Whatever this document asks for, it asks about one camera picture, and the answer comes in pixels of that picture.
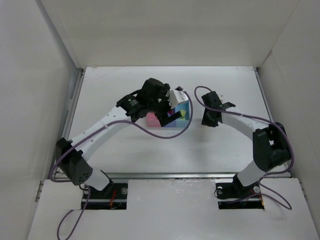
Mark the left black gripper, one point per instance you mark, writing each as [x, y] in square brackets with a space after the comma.
[163, 111]

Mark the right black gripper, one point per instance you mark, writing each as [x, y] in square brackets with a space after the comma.
[211, 110]

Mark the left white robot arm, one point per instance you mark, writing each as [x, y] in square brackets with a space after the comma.
[74, 154]

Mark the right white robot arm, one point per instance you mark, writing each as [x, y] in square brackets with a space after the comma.
[269, 140]

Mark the dark blue container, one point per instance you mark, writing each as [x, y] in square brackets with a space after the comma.
[170, 125]

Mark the pink container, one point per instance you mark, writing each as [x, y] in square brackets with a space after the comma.
[152, 121]

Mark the light blue container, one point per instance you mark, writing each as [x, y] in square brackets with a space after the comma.
[183, 122]

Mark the yellow lego piece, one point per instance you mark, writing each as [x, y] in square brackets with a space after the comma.
[183, 113]

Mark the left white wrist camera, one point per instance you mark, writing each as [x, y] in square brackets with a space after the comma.
[177, 97]

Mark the metal front rail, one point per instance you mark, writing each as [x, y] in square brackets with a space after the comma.
[181, 175]

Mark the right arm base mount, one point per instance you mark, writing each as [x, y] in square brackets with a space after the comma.
[233, 196]

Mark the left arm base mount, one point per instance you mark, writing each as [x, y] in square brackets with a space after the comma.
[114, 198]

